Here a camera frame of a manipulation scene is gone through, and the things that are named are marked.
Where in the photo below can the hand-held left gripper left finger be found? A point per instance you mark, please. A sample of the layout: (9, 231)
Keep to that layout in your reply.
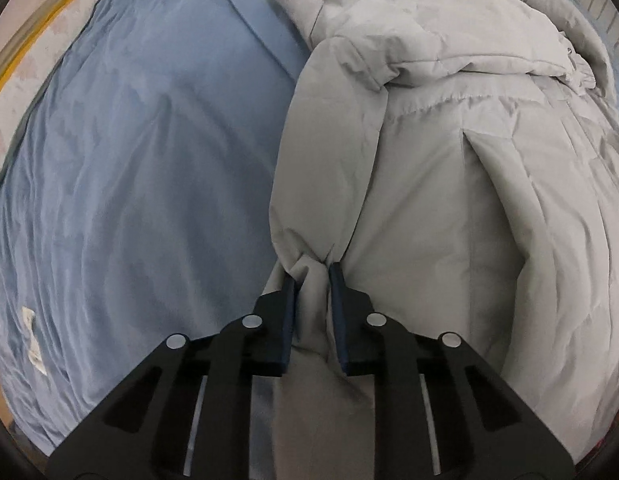
(288, 320)

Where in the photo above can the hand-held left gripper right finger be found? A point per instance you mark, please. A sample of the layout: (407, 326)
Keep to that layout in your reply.
(338, 320)

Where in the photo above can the light grey padded jacket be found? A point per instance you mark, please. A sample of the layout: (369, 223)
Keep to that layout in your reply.
(439, 210)

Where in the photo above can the blue bed sheet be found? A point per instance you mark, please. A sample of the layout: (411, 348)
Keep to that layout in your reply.
(139, 185)

